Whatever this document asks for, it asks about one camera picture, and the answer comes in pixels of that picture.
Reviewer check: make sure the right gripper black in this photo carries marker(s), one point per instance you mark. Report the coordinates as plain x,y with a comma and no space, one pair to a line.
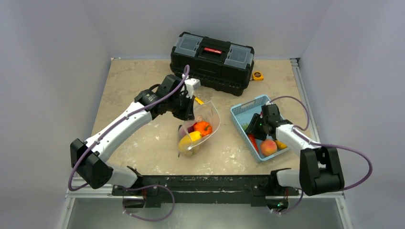
259,127

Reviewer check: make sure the yellow orange lemon fruit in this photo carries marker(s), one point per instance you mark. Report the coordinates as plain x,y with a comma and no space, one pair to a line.
280,145

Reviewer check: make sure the yellow tape measure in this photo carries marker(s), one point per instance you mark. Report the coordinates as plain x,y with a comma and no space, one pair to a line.
257,76

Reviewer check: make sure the light blue plastic basket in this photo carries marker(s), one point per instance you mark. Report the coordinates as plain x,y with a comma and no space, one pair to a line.
247,120

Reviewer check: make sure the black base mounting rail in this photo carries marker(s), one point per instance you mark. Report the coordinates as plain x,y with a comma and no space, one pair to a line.
255,190

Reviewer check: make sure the small yellow screwdriver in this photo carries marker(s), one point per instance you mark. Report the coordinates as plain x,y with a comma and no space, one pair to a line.
198,100

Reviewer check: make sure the clear zip top bag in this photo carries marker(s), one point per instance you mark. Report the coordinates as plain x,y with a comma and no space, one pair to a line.
202,112

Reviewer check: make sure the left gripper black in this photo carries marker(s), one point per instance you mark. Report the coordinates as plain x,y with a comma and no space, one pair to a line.
187,114

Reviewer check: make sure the peach apple fruit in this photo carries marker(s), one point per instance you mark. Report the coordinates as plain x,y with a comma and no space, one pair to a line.
268,147

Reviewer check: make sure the yellow mango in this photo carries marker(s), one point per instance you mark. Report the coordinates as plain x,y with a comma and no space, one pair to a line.
188,140

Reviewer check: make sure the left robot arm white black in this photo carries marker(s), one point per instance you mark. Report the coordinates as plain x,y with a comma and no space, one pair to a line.
89,158

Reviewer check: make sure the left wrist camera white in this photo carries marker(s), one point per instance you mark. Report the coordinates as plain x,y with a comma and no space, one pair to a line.
191,85

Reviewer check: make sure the black plastic toolbox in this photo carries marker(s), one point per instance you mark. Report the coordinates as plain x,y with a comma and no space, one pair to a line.
220,65

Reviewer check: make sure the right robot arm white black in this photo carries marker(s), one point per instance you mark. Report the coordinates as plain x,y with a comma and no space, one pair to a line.
319,166

